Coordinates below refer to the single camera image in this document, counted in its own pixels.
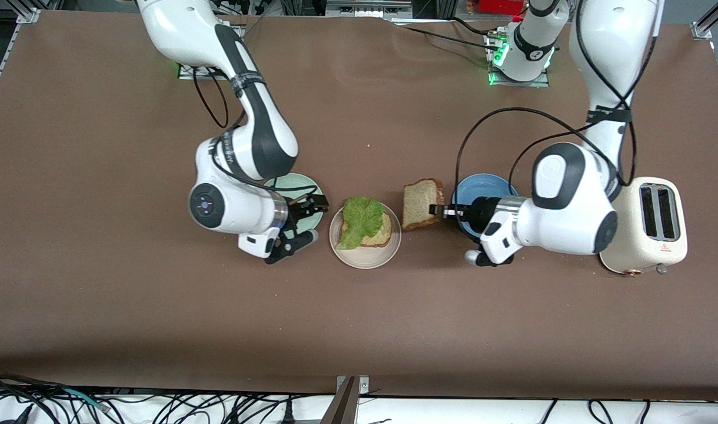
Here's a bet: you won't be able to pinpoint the toasted bread slice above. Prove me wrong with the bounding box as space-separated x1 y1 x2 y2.
339 208 394 249
402 178 446 232

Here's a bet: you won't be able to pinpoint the green lettuce leaf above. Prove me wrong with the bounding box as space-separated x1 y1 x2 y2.
335 196 385 251

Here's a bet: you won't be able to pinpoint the mint green plate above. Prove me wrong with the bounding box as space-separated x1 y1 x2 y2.
264 173 326 232

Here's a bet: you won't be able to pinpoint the blue plate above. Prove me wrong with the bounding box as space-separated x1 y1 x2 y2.
451 173 520 241

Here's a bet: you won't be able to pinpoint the beige plate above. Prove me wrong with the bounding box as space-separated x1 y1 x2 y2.
328 200 402 270

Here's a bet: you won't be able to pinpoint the white two-slot toaster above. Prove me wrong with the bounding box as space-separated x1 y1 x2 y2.
598 176 689 278

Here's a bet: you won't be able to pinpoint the grey metal box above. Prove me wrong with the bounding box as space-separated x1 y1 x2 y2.
325 0 414 19

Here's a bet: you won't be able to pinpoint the red box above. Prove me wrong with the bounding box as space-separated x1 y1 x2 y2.
478 0 526 16

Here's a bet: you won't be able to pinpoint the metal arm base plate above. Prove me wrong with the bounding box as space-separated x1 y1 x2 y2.
177 62 233 81
487 29 551 88

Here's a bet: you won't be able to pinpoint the black base power cable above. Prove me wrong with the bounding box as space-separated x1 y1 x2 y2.
388 16 502 52

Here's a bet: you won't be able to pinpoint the metal table edge bracket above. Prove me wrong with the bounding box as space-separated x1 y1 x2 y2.
320 375 371 424

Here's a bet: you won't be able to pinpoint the looped black floor cables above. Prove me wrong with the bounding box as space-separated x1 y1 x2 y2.
536 399 654 424

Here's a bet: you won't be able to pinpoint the tangled black floor cables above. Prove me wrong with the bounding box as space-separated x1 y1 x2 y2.
0 371 336 424

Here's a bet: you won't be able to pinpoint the teal floor cable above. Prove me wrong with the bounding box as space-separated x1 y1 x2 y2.
64 387 111 412

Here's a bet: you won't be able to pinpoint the aluminium frame profile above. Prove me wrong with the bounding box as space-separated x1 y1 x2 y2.
691 0 718 40
0 0 43 112

